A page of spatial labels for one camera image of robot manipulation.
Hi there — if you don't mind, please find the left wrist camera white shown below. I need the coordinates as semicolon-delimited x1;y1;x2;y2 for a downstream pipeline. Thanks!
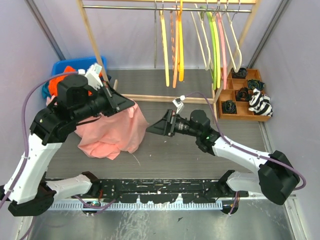
78;63;104;90

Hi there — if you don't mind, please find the pale yellow hanger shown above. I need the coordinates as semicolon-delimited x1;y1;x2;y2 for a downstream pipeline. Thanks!
159;10;170;87

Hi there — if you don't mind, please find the wooden clothes rack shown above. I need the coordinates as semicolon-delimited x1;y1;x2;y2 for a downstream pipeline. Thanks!
75;0;262;105

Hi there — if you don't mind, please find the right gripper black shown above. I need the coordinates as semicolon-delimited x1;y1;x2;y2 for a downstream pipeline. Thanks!
146;109;200;138

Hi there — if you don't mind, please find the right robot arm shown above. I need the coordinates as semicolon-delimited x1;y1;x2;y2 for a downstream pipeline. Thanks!
146;109;301;205

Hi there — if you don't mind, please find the rolled dark sock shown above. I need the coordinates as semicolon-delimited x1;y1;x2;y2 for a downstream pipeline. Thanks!
231;67;248;79
235;87;251;102
247;79;265;91
221;100;237;114

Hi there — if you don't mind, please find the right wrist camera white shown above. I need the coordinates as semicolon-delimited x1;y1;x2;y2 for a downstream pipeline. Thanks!
172;95;186;114

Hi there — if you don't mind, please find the black white striped cloth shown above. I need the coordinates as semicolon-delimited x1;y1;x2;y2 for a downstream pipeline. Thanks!
248;88;273;117

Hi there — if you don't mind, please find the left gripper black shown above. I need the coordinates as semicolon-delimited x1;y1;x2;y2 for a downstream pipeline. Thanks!
74;80;136;123

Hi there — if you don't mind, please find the wooden compartment tray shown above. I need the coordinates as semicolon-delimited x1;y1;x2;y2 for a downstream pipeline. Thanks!
217;68;270;122

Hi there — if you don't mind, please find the cream hanger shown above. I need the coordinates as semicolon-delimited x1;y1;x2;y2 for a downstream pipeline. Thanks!
224;1;243;73

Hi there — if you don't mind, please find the yellow green hanger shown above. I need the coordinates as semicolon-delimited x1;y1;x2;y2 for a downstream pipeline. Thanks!
211;14;221;90

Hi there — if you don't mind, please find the pink t shirt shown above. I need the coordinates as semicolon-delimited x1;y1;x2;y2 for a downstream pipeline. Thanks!
75;103;148;160

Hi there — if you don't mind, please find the teal garment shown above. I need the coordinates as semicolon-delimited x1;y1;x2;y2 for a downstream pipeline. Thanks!
41;81;51;100

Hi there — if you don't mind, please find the orange garment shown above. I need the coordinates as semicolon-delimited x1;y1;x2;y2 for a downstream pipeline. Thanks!
48;66;76;96

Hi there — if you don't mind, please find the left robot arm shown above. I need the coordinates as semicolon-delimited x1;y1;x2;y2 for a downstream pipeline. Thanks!
0;74;135;217

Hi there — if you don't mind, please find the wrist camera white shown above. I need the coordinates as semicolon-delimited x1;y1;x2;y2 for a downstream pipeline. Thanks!
78;63;104;90
172;95;186;114

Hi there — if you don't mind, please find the light orange hanger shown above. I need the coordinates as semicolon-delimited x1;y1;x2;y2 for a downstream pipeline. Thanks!
170;11;179;89

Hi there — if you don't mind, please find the blue plastic bin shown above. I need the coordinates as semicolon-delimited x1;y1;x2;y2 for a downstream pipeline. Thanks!
51;56;98;76

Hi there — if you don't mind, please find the white hanger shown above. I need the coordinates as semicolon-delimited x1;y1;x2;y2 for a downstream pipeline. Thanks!
190;11;212;71

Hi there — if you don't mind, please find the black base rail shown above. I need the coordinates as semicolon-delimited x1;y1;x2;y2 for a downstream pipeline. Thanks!
79;178;249;204

